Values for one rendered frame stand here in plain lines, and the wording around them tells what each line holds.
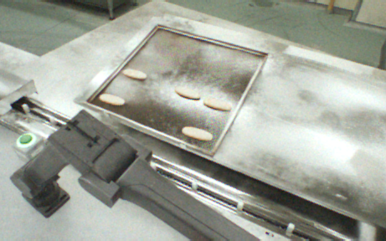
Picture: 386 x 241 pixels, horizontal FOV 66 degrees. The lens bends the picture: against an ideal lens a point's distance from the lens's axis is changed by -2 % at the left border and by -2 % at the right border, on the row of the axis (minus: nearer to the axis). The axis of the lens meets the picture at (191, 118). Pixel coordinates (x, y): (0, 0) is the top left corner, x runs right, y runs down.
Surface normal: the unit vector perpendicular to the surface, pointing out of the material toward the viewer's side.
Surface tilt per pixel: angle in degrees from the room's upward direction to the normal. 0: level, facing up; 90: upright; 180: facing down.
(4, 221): 0
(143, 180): 13
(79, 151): 19
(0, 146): 0
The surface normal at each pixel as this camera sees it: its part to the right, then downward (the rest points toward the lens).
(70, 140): 0.30, -0.57
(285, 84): -0.07, -0.61
